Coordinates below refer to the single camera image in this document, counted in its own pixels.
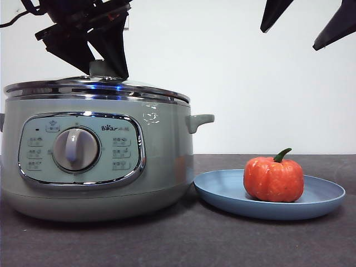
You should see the pale green electric steamer pot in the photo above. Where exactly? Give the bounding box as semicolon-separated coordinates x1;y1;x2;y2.
0;96;216;223

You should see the small orange pumpkin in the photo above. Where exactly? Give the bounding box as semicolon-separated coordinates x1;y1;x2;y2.
243;147;305;203

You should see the glass lid with green knob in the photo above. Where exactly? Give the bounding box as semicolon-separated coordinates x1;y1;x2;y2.
3;60;191;105

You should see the blue round plate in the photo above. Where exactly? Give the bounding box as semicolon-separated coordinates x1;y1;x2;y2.
193;169;347;221

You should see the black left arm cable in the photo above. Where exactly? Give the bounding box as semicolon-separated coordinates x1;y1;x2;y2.
0;7;53;28

